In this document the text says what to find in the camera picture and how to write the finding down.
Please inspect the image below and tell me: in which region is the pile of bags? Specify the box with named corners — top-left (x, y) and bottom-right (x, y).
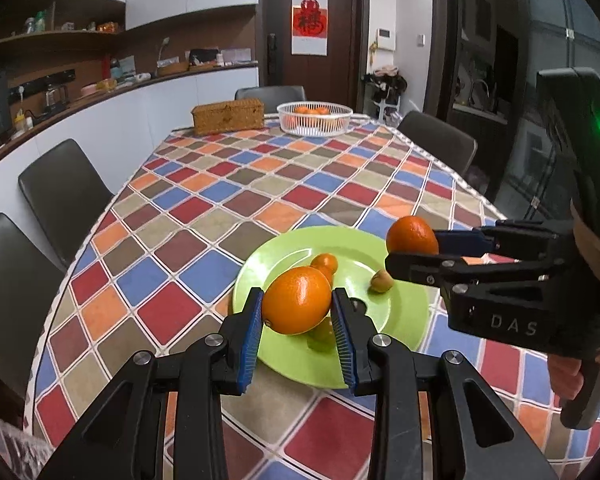
top-left (365, 66), bottom-right (408, 111)

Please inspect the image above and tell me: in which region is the wooden wall shelf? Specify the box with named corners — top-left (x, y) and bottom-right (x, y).
top-left (0, 0), bottom-right (127, 51)

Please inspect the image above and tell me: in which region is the white plastic basket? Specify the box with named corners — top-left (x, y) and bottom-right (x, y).
top-left (277, 101), bottom-right (354, 137)

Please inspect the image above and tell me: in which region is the black bag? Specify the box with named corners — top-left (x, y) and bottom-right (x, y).
top-left (188, 49), bottom-right (220, 67)

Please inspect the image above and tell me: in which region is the white counter cabinet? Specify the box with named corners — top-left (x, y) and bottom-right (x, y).
top-left (0, 62), bottom-right (260, 226)

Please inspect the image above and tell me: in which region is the large orange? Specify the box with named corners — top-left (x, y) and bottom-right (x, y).
top-left (262, 266), bottom-right (332, 336)

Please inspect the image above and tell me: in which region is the kitchen faucet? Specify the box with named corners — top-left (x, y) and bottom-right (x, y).
top-left (472, 79), bottom-right (493, 108)

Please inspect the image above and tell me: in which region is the brown round fruit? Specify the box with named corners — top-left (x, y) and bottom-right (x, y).
top-left (370, 269), bottom-right (394, 293)

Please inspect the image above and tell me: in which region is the green round fruit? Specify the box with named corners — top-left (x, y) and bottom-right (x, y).
top-left (307, 317), bottom-right (338, 352)

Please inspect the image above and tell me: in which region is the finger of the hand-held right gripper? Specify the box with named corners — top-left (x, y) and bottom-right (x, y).
top-left (385, 251), bottom-right (551, 303)
top-left (432, 219), bottom-right (573, 263)

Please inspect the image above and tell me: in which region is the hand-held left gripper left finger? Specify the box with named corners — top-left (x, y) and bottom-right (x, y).
top-left (37, 287), bottom-right (266, 480)

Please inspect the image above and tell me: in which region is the small orange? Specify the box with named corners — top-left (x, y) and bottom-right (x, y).
top-left (311, 253), bottom-right (340, 283)

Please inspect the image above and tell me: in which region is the colourful checked tablecloth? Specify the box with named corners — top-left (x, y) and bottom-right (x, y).
top-left (22, 112), bottom-right (600, 480)

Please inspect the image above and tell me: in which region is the woven wicker box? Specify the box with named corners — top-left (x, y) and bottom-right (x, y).
top-left (190, 98), bottom-right (265, 136)

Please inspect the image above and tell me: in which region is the green plate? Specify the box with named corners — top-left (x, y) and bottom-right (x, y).
top-left (232, 226), bottom-right (431, 389)

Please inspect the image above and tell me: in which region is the medium orange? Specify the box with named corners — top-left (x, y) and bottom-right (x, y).
top-left (386, 215), bottom-right (440, 257)

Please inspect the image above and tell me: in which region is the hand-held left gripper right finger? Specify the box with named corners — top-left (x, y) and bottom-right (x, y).
top-left (330, 287), bottom-right (558, 480)

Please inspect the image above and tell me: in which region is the red and white door poster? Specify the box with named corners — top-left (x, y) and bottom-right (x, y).
top-left (291, 0), bottom-right (328, 56)

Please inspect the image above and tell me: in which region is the dark grey dining chair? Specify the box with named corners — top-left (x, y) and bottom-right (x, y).
top-left (18, 138), bottom-right (115, 267)
top-left (234, 85), bottom-right (307, 102)
top-left (396, 111), bottom-right (478, 178)
top-left (0, 212), bottom-right (68, 401)

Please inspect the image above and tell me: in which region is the dark brown door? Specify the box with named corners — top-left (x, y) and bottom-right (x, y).
top-left (260, 0), bottom-right (368, 111)

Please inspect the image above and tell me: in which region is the glass sliding door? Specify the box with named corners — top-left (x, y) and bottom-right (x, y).
top-left (512, 0), bottom-right (600, 221)

